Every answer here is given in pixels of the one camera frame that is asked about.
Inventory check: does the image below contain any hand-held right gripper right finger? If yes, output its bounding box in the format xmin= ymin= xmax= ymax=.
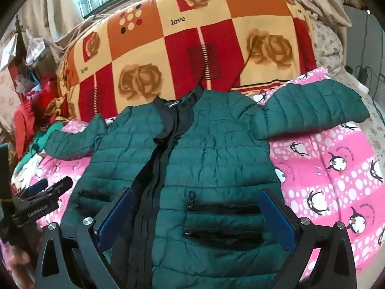
xmin=258 ymin=188 xmax=357 ymax=289

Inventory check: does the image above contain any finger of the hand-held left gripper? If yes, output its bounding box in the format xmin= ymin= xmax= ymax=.
xmin=13 ymin=177 xmax=73 ymax=217
xmin=19 ymin=178 xmax=49 ymax=200

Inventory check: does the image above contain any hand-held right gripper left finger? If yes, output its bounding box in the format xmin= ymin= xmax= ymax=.
xmin=35 ymin=187 xmax=136 ymax=289

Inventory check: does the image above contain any green puffer jacket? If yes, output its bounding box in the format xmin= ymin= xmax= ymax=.
xmin=45 ymin=85 xmax=370 ymax=289

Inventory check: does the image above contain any pile of red clothes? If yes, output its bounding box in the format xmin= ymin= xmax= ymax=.
xmin=13 ymin=77 xmax=62 ymax=158

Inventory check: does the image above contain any person's left hand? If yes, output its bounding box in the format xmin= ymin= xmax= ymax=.
xmin=0 ymin=243 xmax=31 ymax=281

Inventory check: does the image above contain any white patterned cloth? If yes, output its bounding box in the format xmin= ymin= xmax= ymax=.
xmin=13 ymin=153 xmax=44 ymax=189

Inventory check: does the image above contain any light green cloth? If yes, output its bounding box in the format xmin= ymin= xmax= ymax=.
xmin=26 ymin=121 xmax=64 ymax=164

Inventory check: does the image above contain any pink penguin quilt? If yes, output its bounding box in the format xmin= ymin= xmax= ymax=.
xmin=0 ymin=68 xmax=385 ymax=289

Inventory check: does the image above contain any yellow red floral cloth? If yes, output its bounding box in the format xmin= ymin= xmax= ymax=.
xmin=45 ymin=96 xmax=77 ymax=122

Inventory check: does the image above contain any clear plastic bag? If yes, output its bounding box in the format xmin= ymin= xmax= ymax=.
xmin=26 ymin=33 xmax=51 ymax=66

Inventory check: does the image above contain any beige curtain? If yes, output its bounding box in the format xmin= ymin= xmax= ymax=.
xmin=18 ymin=0 xmax=89 ymax=65
xmin=283 ymin=0 xmax=353 ymax=28

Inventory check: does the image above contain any black power adapter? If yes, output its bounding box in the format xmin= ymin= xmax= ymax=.
xmin=356 ymin=66 xmax=370 ymax=82

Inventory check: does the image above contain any rose patterned checked blanket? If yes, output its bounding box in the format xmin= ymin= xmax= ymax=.
xmin=57 ymin=0 xmax=318 ymax=121

